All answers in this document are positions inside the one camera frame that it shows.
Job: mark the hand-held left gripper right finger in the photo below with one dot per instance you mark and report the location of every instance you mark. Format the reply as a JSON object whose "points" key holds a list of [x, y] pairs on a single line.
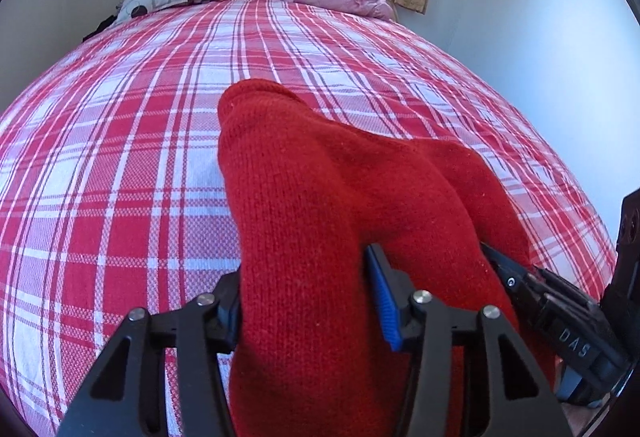
{"points": [[385, 297]]}

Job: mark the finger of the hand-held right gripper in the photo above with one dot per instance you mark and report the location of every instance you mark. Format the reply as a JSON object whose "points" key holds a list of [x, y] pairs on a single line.
{"points": [[512, 274]]}

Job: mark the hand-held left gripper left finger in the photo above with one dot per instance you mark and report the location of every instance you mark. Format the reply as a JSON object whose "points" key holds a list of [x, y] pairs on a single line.
{"points": [[227, 312]]}

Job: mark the red knit sweater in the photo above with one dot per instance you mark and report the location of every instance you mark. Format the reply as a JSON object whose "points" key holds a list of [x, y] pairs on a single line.
{"points": [[300, 197]]}

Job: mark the red white plaid bed blanket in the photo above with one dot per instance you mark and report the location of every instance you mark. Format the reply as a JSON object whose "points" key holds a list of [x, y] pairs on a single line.
{"points": [[125, 142]]}

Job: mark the dark cloth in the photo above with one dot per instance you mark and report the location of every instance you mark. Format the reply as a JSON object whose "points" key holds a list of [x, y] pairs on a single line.
{"points": [[100, 28]]}

